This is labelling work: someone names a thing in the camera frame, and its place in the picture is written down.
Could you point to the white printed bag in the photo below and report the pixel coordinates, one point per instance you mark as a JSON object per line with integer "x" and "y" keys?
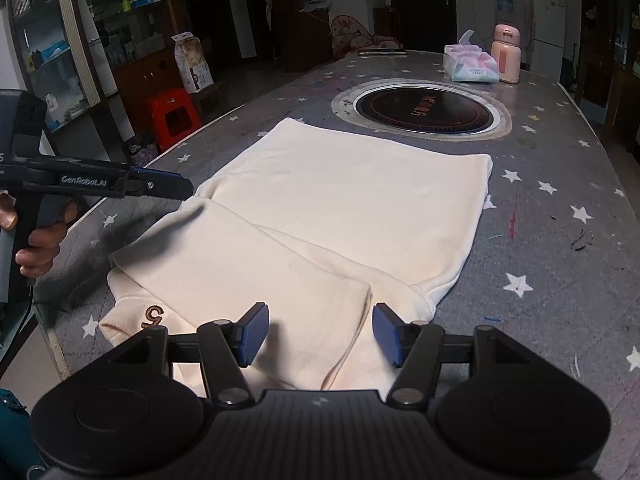
{"x": 194, "y": 64}

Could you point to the cream white garment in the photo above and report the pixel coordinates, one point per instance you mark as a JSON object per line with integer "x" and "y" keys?
{"x": 320, "y": 240}

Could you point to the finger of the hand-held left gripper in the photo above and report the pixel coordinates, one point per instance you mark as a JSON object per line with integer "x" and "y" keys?
{"x": 159, "y": 184}

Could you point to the pink cartoon chair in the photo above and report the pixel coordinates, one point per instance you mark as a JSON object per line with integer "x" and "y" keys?
{"x": 356, "y": 37}

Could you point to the person's left hand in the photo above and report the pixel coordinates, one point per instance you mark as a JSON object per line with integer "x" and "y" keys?
{"x": 41, "y": 246}

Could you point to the dark wooden cabinet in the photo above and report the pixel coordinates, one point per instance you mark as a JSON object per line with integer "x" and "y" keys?
{"x": 613, "y": 45}

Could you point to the white refrigerator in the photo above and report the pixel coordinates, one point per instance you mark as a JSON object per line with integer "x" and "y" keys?
{"x": 549, "y": 25}

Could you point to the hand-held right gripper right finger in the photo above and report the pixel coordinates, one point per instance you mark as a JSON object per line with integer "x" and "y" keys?
{"x": 387, "y": 328}

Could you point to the red plastic stool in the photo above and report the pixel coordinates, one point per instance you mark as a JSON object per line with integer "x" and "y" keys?
{"x": 173, "y": 116}

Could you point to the round black induction cooktop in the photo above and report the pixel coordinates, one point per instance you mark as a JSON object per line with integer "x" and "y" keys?
{"x": 425, "y": 108}

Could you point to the grey star tablecloth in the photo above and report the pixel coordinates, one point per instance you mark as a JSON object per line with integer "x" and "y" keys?
{"x": 540, "y": 200}

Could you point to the pink bottle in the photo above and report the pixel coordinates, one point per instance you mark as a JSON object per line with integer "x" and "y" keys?
{"x": 506, "y": 58}

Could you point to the white tissue pack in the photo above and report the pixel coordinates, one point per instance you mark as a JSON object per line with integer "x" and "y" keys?
{"x": 469, "y": 64}

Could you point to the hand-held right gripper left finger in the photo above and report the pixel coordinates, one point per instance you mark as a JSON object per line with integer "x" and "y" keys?
{"x": 254, "y": 329}

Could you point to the glass display cabinet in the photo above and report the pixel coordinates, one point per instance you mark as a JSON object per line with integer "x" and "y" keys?
{"x": 75, "y": 35}

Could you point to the teal clothing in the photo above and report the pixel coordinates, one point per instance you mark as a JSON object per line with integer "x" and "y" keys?
{"x": 15, "y": 430}

